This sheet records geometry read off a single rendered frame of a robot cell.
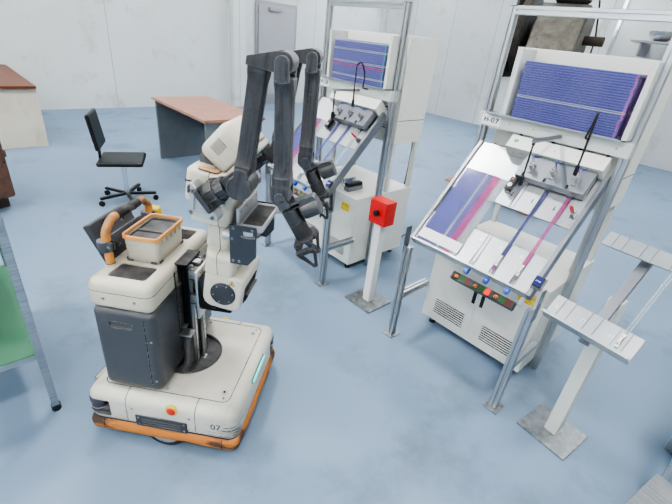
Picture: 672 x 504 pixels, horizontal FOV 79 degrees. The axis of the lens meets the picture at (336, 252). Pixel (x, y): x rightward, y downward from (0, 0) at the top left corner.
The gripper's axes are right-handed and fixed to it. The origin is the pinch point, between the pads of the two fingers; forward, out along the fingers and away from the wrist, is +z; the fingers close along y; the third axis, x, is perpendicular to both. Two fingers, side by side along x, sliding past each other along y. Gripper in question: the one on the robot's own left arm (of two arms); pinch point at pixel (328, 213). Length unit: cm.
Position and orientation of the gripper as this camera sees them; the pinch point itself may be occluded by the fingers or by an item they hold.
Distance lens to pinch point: 176.9
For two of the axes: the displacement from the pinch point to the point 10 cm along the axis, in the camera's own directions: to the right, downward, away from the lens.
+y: 1.7, -4.5, 8.8
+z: 3.7, 8.6, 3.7
